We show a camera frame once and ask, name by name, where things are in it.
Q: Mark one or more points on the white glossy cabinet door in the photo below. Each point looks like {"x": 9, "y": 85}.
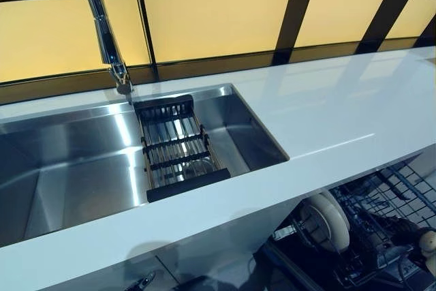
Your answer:
{"x": 112, "y": 277}
{"x": 231, "y": 240}

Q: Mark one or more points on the built-in dishwasher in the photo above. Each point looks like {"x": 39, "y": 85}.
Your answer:
{"x": 357, "y": 236}

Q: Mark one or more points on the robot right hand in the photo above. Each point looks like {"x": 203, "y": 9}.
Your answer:
{"x": 405, "y": 240}

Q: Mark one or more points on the cream round plate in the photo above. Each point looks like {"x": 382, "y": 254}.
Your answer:
{"x": 340, "y": 226}
{"x": 316, "y": 223}

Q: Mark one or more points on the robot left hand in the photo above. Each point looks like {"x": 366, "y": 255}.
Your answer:
{"x": 141, "y": 281}

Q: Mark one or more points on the black sink dish rack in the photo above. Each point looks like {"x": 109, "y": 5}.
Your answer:
{"x": 184, "y": 187}

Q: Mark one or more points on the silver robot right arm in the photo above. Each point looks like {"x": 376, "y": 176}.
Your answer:
{"x": 429, "y": 241}

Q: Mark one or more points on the stainless steel sink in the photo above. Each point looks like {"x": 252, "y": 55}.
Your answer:
{"x": 85, "y": 154}

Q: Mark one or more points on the round sink drain strainer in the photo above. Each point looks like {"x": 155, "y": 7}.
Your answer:
{"x": 195, "y": 168}

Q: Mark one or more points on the chrome pull-down faucet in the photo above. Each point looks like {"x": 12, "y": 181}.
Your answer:
{"x": 105, "y": 32}

